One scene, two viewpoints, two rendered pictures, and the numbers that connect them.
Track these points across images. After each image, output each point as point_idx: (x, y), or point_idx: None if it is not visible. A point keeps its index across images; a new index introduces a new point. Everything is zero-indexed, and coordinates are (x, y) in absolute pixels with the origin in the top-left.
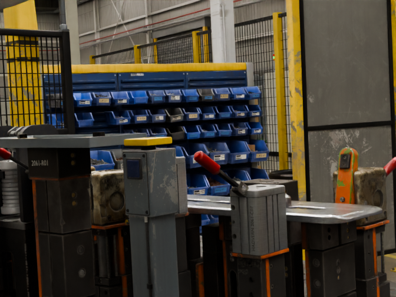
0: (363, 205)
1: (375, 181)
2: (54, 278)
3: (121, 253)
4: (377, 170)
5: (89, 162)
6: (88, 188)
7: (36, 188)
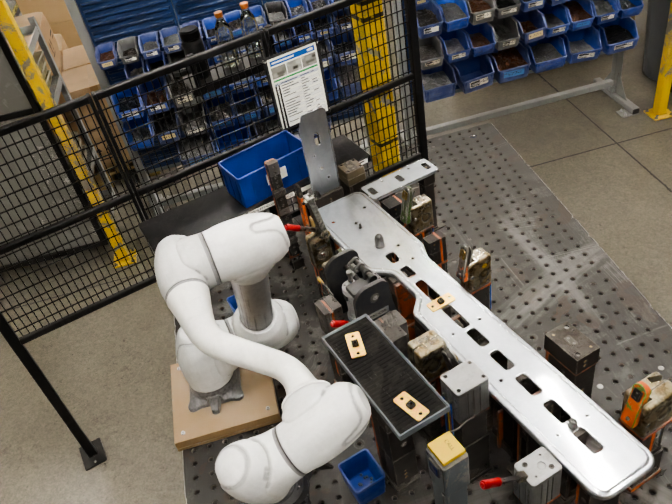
0: (639, 451)
1: (663, 406)
2: (384, 444)
3: (438, 391)
4: (669, 396)
5: None
6: (411, 356)
7: None
